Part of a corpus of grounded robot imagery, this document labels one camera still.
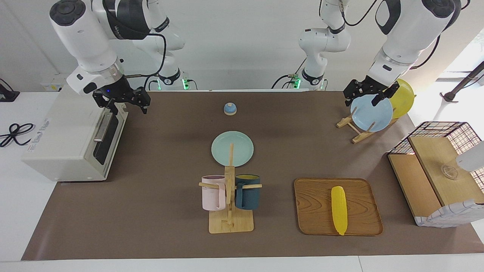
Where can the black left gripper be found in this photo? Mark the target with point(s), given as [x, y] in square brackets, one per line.
[368, 87]

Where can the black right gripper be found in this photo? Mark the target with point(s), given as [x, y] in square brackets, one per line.
[121, 92]

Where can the toaster oven glass door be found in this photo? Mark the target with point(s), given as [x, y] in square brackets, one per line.
[111, 145]

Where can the yellow corn cob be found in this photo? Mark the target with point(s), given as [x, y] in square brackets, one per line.
[339, 209]

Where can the mint green plate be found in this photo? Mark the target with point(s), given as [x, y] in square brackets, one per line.
[240, 147]

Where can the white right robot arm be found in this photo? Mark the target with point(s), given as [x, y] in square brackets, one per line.
[83, 34]

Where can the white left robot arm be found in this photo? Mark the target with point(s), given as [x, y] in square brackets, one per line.
[412, 30]

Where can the cream toaster oven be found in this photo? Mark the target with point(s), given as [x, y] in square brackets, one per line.
[60, 139]

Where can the light blue plate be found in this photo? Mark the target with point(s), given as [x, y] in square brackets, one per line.
[368, 115]

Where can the wooden plate rack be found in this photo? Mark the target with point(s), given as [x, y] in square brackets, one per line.
[359, 136]

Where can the yellow plate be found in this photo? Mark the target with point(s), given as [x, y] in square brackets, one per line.
[404, 100]

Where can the brown table mat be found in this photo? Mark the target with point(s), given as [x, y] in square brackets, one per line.
[162, 189]

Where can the large wooden basket board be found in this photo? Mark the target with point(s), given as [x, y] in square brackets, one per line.
[435, 155]

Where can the narrow wooden basket board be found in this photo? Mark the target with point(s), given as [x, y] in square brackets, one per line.
[410, 181]

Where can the small blue bell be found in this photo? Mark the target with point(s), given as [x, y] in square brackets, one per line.
[230, 109]

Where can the black tripod leg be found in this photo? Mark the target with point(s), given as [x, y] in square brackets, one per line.
[463, 84]

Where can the small clear glass object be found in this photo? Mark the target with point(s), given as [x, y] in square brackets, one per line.
[450, 172]

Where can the brown wooden tray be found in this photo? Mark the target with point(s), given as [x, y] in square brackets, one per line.
[314, 207]

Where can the pink mug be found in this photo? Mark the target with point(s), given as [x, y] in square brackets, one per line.
[211, 194]

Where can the black stand foot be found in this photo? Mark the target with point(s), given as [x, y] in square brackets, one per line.
[6, 96]

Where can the white blurry cylinder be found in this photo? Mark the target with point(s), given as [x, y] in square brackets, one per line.
[472, 158]

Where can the dark blue mug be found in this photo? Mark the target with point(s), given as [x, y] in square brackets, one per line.
[247, 196]

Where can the wooden mug rack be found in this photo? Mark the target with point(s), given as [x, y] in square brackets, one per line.
[230, 223]

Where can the white wall socket box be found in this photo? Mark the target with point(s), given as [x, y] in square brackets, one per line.
[51, 87]

